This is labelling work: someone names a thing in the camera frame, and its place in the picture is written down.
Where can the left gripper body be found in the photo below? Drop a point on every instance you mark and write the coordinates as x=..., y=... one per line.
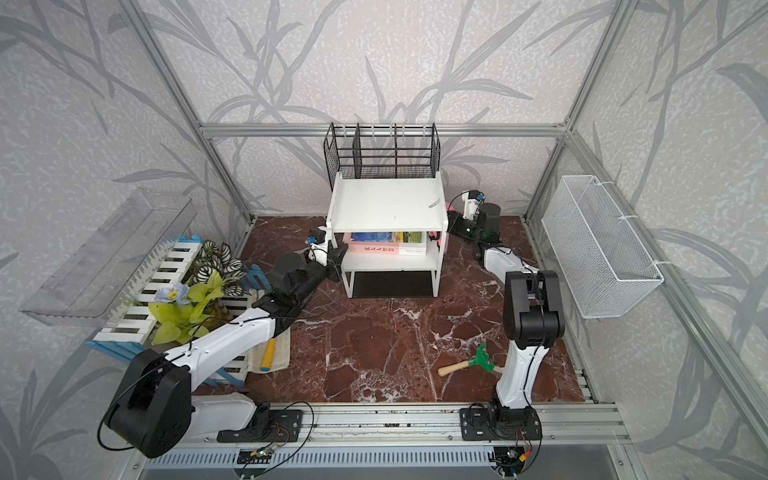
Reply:
x=314, y=274

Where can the white wire basket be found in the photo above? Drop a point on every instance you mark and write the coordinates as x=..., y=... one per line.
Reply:
x=606, y=266

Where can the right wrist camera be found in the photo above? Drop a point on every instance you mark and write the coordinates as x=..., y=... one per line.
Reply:
x=472, y=199

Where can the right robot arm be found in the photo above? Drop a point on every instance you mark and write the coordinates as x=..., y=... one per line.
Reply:
x=530, y=317

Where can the clear plastic wall shelf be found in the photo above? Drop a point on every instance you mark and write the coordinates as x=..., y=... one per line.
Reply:
x=102, y=279

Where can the green artificial plant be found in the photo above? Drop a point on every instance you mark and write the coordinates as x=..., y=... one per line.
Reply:
x=181, y=311

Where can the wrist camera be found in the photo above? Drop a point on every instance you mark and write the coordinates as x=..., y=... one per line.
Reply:
x=472, y=199
x=317, y=245

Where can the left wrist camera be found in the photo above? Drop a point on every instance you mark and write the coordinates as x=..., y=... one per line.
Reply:
x=317, y=245

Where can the yellow toy shovel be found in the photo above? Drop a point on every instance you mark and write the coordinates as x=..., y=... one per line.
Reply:
x=268, y=356

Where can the black wire basket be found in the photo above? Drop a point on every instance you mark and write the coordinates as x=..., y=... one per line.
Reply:
x=367, y=151

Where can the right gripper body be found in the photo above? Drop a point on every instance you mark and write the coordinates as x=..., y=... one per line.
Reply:
x=466, y=228

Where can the green toy rake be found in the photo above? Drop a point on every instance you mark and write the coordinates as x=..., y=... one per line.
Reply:
x=481, y=359

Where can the blue book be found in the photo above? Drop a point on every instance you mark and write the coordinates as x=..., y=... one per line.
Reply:
x=373, y=237

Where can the white two-tier bookshelf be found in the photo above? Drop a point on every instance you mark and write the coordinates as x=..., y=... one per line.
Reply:
x=390, y=205

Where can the pink cloth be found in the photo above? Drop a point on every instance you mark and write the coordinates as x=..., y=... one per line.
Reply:
x=443, y=241

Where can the blue white picket crate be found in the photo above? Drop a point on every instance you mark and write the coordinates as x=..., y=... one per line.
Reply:
x=135, y=330

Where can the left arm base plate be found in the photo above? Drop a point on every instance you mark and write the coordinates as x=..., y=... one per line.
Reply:
x=277, y=426

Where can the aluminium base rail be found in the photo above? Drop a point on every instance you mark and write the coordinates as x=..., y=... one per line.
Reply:
x=422, y=424

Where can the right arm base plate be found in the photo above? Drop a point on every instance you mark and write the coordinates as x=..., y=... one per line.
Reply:
x=480, y=423

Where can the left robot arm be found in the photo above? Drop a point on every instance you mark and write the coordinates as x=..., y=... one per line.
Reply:
x=154, y=407

